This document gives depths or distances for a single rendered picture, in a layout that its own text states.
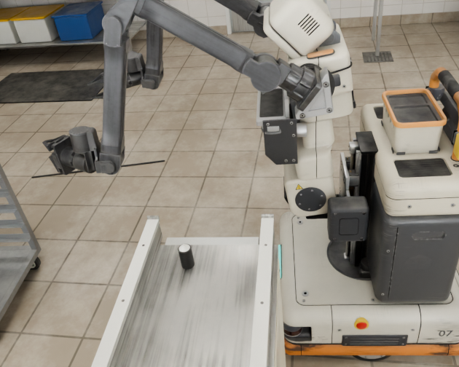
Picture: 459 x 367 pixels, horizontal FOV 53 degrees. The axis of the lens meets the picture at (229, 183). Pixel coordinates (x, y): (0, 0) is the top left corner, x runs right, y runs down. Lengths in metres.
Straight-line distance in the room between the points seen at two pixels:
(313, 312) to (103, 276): 1.13
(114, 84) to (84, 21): 3.83
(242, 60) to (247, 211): 1.50
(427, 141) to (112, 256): 1.64
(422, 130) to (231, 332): 0.85
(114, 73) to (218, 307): 0.63
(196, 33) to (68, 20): 4.00
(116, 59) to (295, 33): 0.47
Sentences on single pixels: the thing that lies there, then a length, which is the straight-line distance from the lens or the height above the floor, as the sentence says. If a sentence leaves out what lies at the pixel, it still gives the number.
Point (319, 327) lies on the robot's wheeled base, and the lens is 1.75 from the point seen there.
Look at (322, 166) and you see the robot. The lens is 1.51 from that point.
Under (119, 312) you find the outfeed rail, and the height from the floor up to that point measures 0.90.
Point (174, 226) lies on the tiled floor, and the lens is 2.56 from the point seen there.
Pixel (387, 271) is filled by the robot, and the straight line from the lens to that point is 1.62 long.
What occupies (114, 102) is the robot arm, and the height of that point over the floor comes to 1.13.
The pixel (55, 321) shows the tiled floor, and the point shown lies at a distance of 2.32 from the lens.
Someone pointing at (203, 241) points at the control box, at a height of 0.84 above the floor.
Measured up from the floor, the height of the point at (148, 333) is 0.84.
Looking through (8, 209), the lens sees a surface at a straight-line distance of 2.36.
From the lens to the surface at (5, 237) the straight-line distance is 2.50.
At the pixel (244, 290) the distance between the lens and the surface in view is 1.05.
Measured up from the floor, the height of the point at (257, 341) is 0.90.
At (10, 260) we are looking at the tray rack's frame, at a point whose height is 0.15.
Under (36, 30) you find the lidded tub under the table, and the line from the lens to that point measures 5.35.
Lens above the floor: 1.63
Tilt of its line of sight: 36 degrees down
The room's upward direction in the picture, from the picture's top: 8 degrees counter-clockwise
